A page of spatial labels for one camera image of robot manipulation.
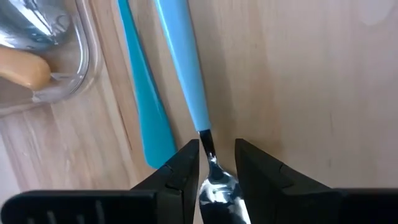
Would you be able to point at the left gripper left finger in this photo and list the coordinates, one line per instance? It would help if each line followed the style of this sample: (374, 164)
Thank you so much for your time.
(124, 208)

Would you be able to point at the narrow clear plastic bin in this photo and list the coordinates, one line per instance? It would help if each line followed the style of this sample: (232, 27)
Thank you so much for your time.
(85, 74)

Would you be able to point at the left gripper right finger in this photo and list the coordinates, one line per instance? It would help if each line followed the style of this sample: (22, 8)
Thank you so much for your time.
(311, 208)

